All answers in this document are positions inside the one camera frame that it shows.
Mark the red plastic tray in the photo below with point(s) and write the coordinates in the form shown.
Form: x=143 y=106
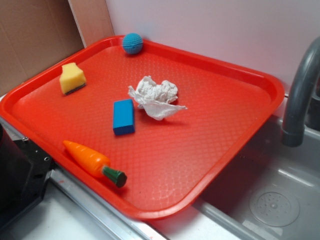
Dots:
x=168 y=163

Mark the blue knitted ball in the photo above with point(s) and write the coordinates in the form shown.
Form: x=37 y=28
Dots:
x=132 y=43

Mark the grey toy faucet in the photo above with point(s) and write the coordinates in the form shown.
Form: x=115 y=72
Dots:
x=303 y=103

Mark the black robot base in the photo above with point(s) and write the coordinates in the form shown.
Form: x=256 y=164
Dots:
x=24 y=173

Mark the grey plastic sink basin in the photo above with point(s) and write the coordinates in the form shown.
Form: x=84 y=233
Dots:
x=268 y=191

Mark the brown cardboard panel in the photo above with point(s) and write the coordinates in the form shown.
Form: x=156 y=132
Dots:
x=36 y=34

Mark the yellow sponge with green base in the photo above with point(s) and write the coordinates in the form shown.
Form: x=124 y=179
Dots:
x=72 y=78

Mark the orange toy carrot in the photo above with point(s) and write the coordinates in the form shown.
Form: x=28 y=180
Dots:
x=95 y=163

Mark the blue rectangular block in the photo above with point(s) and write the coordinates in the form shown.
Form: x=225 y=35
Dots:
x=123 y=117

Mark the crumpled white paper towel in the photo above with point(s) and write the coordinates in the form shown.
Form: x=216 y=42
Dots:
x=156 y=99

